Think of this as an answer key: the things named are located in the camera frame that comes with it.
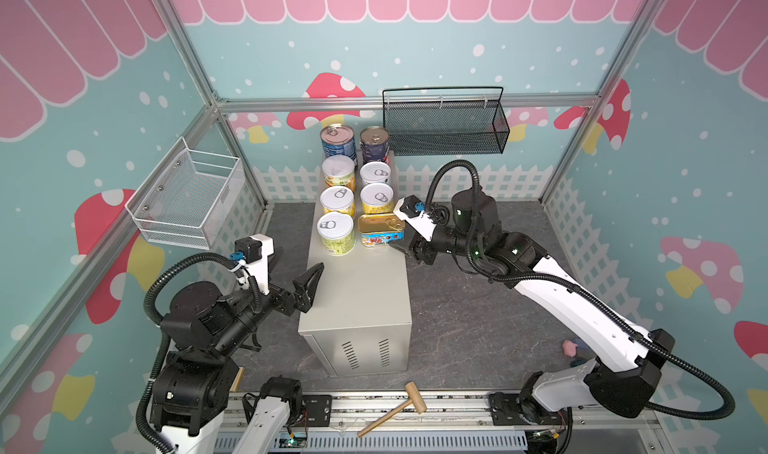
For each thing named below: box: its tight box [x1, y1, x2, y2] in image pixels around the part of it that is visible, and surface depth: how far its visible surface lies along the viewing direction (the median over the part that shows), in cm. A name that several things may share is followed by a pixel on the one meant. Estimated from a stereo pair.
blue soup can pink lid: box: [320, 123, 357, 161], surface depth 74 cm
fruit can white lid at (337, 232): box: [317, 212, 356, 257], surface depth 62 cm
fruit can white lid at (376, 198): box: [360, 182, 394, 214], surface depth 67 cm
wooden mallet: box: [357, 381, 427, 438], surface depth 76 cm
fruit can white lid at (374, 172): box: [359, 161, 392, 186], surface depth 73 cm
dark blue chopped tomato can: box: [360, 126, 391, 165], surface depth 75 cm
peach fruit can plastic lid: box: [322, 154, 357, 193], surface depth 71 cm
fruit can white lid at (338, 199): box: [319, 186, 356, 218], surface depth 67 cm
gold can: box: [358, 213, 406, 247], surface depth 64 cm
